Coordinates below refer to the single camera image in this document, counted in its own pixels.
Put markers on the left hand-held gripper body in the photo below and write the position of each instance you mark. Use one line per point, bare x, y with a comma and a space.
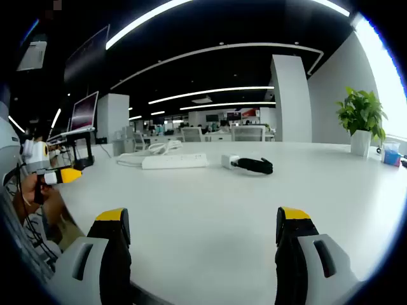
36, 152

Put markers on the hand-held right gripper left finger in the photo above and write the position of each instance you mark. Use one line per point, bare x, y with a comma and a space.
114, 270

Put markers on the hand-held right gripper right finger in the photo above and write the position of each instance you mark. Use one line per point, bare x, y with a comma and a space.
289, 270

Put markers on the white power strip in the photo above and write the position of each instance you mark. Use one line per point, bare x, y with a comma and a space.
175, 161

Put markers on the white charger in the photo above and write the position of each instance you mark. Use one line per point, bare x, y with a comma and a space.
228, 161

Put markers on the white desk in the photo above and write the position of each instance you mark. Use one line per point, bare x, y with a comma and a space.
203, 197

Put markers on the long ceiling light strip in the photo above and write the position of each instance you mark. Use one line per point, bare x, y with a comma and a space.
143, 23
210, 92
227, 105

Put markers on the person's left hand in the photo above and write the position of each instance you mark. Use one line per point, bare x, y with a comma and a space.
28, 189

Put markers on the person's light grey clothing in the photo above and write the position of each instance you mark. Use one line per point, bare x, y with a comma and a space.
8, 139

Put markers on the white office chair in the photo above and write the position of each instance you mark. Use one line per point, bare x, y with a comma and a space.
248, 132
192, 134
140, 141

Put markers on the white hanging ceiling panel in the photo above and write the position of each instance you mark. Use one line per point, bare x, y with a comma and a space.
31, 55

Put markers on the large dark hanging screen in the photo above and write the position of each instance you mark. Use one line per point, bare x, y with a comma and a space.
86, 57

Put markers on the green plant in white pot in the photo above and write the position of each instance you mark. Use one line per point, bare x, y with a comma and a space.
361, 141

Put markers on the row of white office desks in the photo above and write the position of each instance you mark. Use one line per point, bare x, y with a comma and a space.
219, 137

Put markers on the blue tissue box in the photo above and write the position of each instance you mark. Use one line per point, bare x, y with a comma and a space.
391, 157

